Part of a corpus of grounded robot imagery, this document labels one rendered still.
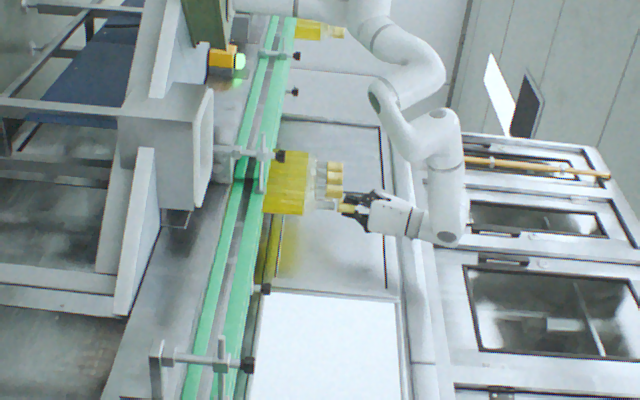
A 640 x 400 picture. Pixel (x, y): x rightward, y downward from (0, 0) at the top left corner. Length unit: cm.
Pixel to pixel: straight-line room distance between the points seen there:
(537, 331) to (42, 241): 129
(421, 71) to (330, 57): 655
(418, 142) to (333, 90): 677
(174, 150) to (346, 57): 665
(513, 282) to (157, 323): 99
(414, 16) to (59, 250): 643
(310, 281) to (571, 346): 67
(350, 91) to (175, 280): 690
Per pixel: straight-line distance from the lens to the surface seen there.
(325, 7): 162
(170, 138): 139
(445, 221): 155
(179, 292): 136
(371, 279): 171
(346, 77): 809
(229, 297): 138
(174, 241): 148
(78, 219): 192
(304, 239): 180
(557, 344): 176
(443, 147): 146
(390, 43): 146
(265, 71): 205
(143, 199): 138
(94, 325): 161
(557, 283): 194
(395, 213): 168
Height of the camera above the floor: 106
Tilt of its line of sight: 2 degrees up
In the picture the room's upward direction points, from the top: 96 degrees clockwise
